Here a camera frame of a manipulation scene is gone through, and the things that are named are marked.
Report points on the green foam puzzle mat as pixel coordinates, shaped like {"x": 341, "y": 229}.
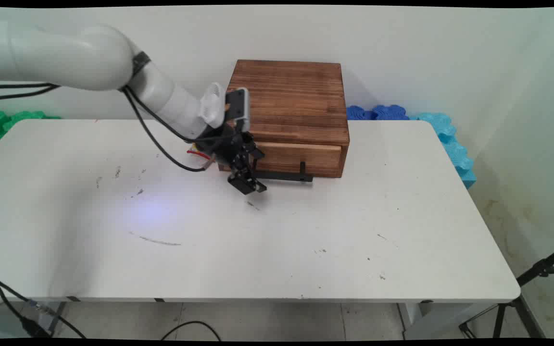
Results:
{"x": 7, "y": 122}

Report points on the white vented wrist bracket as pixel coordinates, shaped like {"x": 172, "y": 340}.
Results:
{"x": 212, "y": 105}

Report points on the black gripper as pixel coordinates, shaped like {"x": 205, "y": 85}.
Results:
{"x": 224, "y": 144}

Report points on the white table leg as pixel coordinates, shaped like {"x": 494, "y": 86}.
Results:
{"x": 431, "y": 319}

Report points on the blue foam puzzle mat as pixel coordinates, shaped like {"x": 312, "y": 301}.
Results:
{"x": 358, "y": 113}
{"x": 390, "y": 112}

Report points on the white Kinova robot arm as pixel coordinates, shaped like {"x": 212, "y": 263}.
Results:
{"x": 65, "y": 57}

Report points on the black tripod stand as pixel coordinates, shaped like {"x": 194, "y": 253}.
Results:
{"x": 522, "y": 288}

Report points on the cyan foam puzzle mat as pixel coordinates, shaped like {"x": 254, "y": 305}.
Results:
{"x": 452, "y": 144}

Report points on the red yellow snack packet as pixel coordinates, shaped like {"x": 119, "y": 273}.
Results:
{"x": 196, "y": 154}

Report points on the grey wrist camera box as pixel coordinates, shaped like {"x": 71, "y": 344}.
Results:
{"x": 238, "y": 108}

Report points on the dark wooden drawer cabinet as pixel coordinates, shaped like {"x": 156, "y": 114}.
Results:
{"x": 286, "y": 101}

